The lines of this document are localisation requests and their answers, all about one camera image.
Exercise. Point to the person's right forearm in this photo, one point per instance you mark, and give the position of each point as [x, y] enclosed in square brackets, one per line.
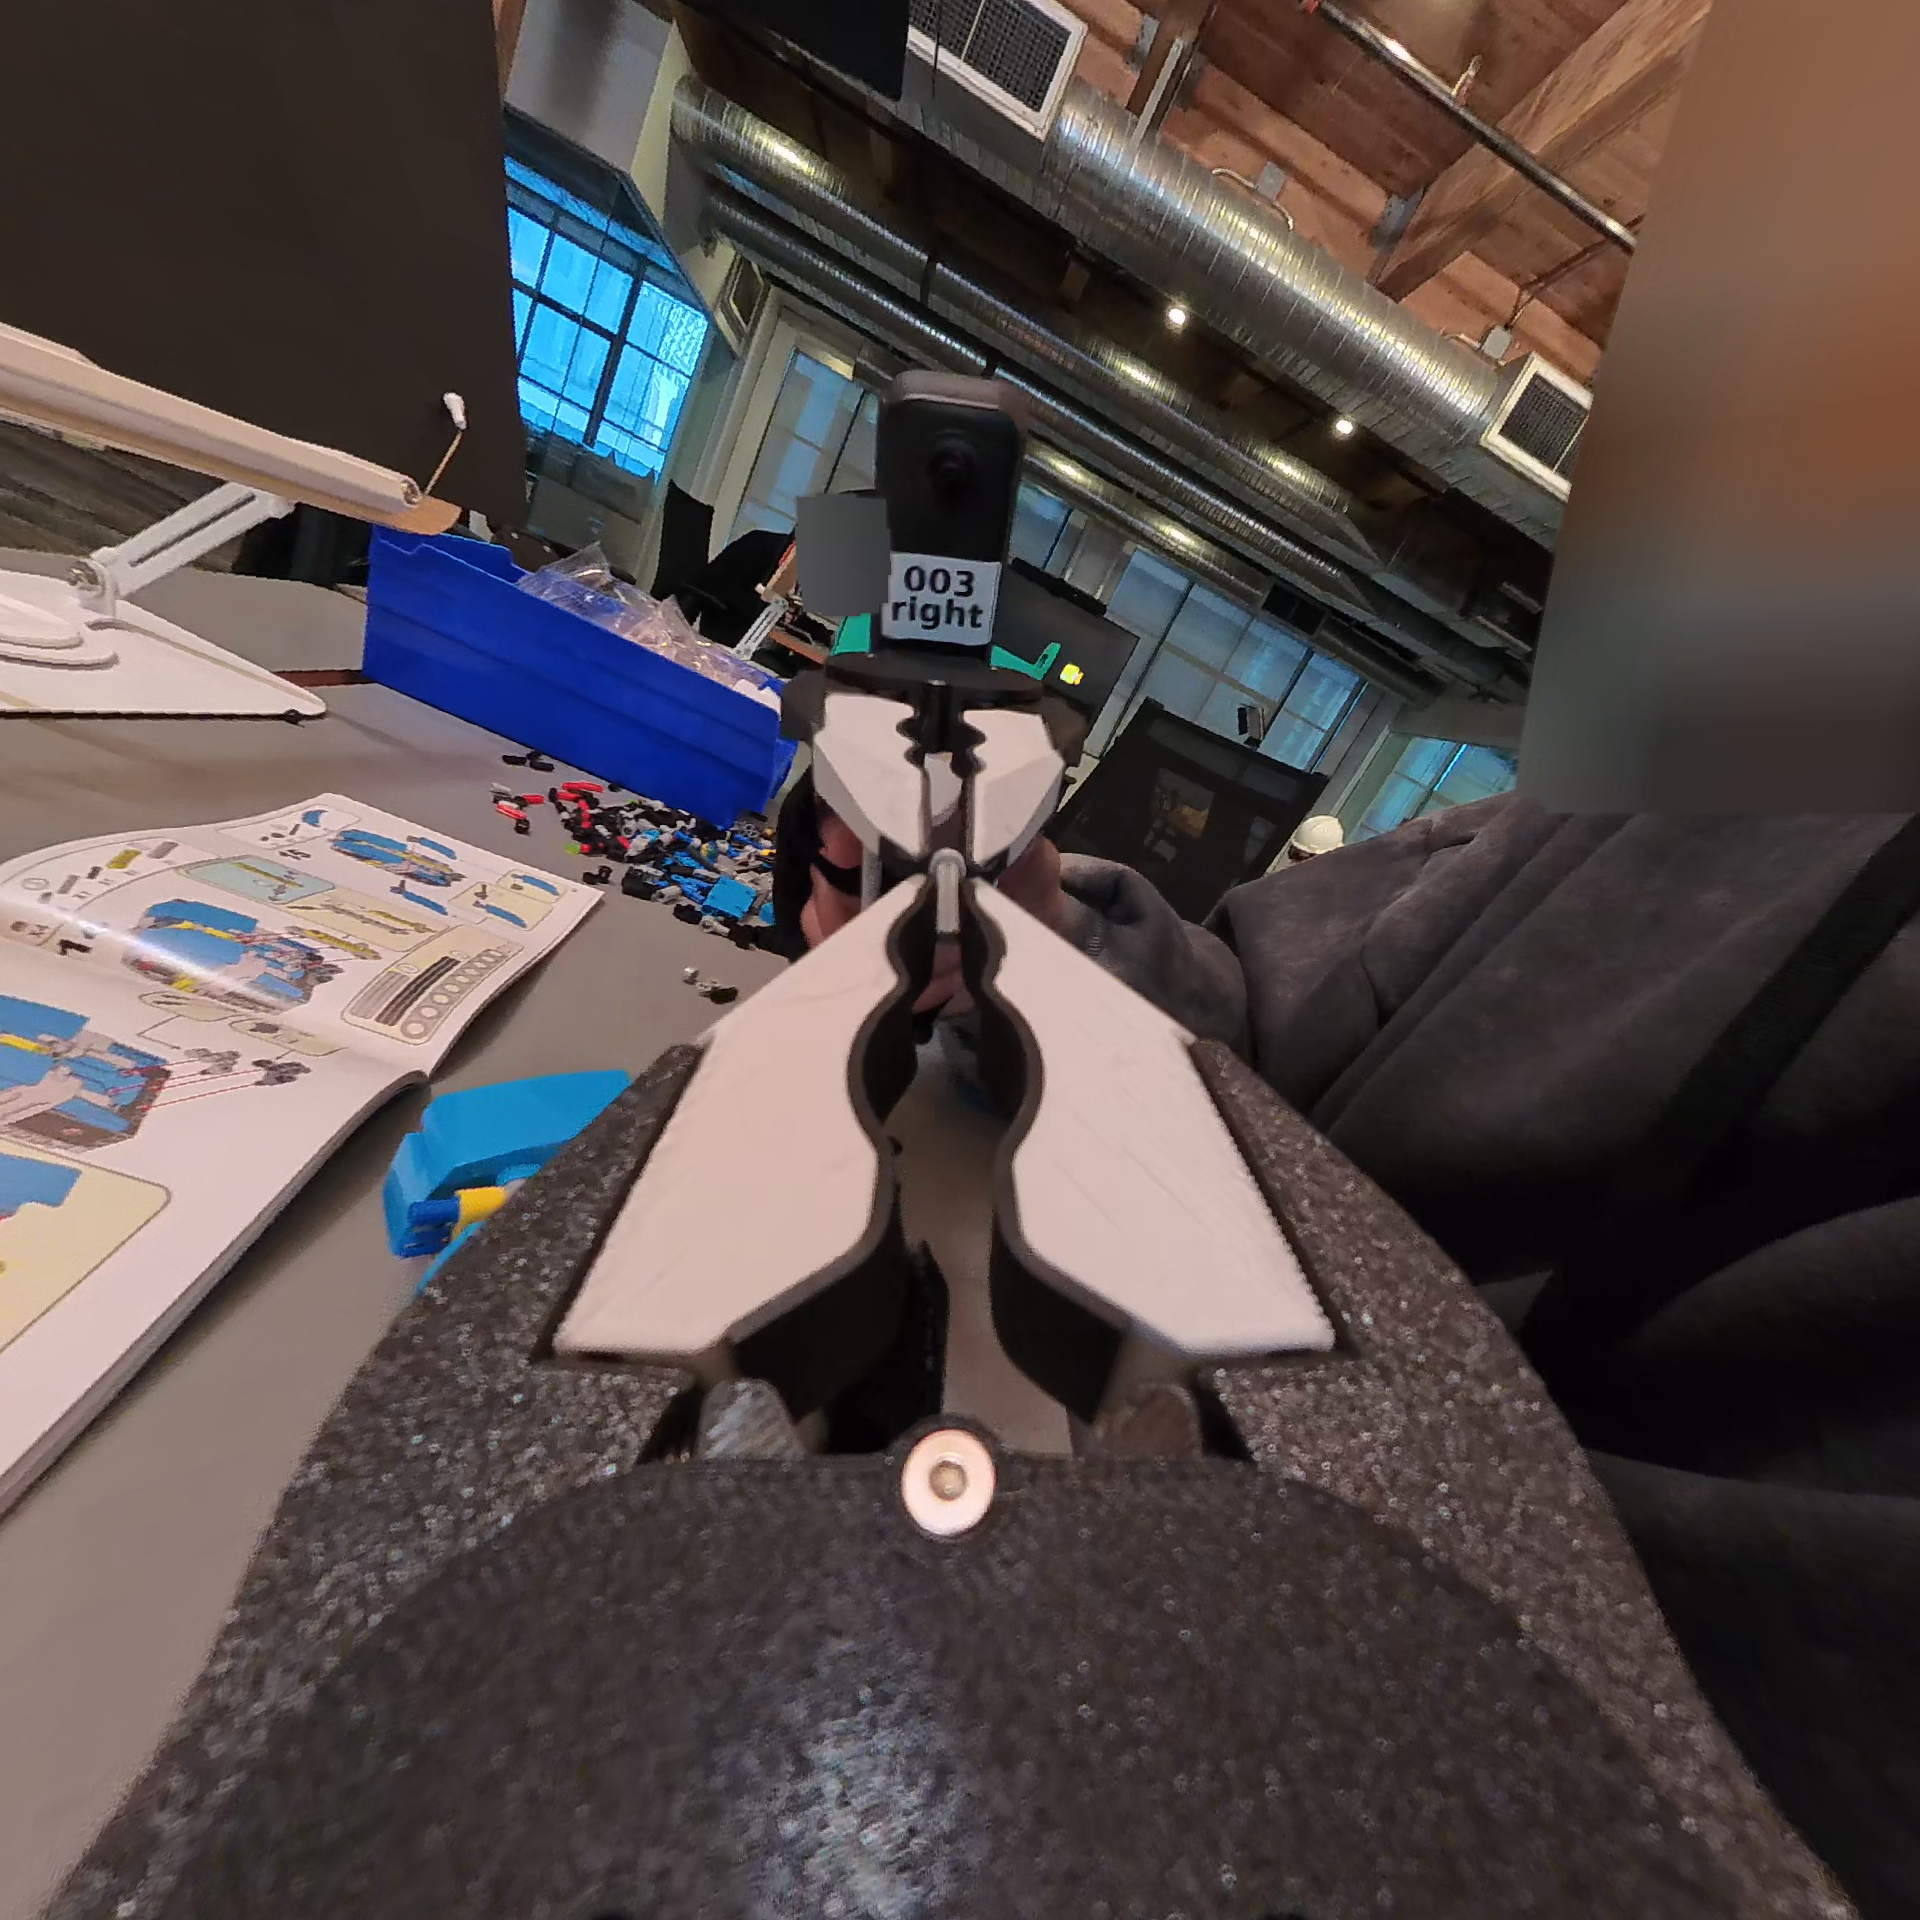
[1156, 944]

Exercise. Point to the person's right hand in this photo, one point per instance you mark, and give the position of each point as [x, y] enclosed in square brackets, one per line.
[841, 915]

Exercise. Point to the wall vent grille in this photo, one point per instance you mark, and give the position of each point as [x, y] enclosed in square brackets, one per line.
[743, 301]

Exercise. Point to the dark brown board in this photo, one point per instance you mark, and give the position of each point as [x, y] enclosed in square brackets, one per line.
[254, 225]

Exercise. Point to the silver ventilation duct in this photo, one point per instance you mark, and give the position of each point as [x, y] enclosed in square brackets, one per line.
[1277, 283]
[841, 254]

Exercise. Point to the pile of toy building pieces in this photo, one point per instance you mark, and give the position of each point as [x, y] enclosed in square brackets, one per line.
[675, 869]

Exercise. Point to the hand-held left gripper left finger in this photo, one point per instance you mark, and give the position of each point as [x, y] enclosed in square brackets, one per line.
[721, 1185]

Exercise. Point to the partly built blue toy robot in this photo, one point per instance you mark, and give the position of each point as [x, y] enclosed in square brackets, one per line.
[482, 1155]

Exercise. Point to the white duct vent grille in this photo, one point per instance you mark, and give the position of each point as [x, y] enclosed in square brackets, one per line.
[1005, 54]
[1542, 422]

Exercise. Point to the pile of clear plastic bags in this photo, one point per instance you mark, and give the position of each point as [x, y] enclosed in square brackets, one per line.
[646, 615]

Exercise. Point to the blue plastic bin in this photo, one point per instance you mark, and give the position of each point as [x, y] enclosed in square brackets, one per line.
[601, 704]

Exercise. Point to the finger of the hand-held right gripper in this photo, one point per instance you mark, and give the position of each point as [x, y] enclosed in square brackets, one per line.
[1014, 786]
[862, 781]

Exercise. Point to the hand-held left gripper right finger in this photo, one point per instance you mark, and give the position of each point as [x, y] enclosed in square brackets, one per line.
[1156, 1185]

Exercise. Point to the grey desk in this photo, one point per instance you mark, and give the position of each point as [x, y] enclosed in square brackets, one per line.
[195, 1424]

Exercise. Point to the instruction booklet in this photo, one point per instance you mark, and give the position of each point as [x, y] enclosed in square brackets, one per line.
[271, 975]

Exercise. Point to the black standing panel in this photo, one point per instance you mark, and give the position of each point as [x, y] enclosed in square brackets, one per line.
[1202, 810]

